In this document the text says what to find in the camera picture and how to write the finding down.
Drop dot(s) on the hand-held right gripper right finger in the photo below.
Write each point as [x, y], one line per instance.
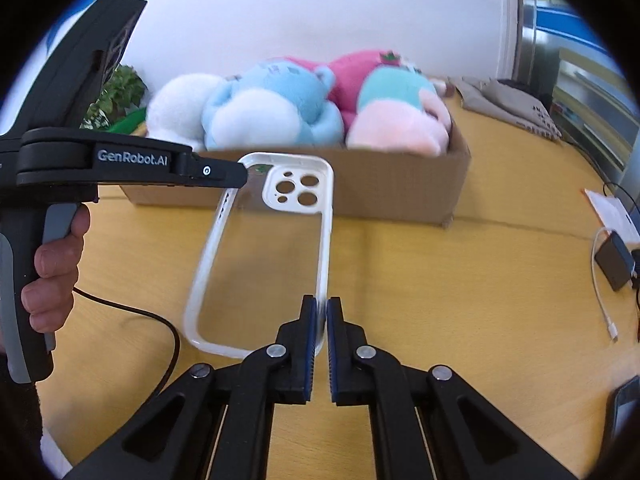
[334, 360]

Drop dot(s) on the large potted green plant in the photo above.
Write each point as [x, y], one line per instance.
[125, 87]

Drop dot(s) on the blue window banner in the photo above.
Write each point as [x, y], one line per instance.
[552, 17]

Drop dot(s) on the grey cloth bag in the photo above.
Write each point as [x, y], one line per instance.
[500, 100]

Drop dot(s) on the black phone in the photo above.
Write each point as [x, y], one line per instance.
[625, 410]

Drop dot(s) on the cardboard box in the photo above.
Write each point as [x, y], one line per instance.
[390, 185]

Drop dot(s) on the white clear phone case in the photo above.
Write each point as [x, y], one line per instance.
[272, 191]

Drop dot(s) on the pink teal pig plush toy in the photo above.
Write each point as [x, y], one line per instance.
[395, 125]

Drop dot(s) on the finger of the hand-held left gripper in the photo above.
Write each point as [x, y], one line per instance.
[215, 172]

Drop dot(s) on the white paper pad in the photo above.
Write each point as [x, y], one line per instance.
[607, 210]

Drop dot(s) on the light blue plush toy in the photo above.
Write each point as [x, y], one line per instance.
[260, 120]

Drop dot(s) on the person's left forearm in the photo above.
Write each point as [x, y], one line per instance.
[17, 410]

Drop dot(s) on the pink bear plush toy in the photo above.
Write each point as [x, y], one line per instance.
[350, 75]

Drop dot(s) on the person's left hand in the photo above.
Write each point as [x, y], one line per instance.
[57, 275]

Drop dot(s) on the green cloth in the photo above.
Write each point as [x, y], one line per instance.
[127, 121]

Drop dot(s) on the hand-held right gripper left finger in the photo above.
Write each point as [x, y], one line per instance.
[311, 350]

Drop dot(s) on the black power bank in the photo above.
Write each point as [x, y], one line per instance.
[615, 262]

